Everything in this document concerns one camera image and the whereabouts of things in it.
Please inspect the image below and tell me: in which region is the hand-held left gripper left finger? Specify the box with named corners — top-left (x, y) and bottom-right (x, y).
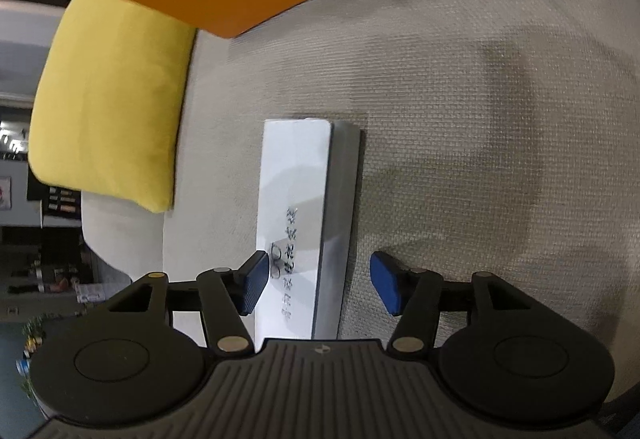
top-left (106, 250), bottom-right (271, 354)

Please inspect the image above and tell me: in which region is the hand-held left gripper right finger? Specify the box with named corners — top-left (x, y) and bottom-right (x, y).
top-left (370, 250), bottom-right (540, 354)

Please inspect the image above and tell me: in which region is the white cardboard box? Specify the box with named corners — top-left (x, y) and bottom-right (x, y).
top-left (254, 118), bottom-right (362, 341)

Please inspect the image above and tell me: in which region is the beige sofa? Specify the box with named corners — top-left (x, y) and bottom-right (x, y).
top-left (80, 0), bottom-right (640, 422)

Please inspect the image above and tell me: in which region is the black sign board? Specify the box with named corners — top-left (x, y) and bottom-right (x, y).
top-left (40, 185), bottom-right (84, 226)

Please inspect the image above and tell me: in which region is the yellow cushion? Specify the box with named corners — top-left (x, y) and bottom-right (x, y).
top-left (28, 0), bottom-right (199, 214)

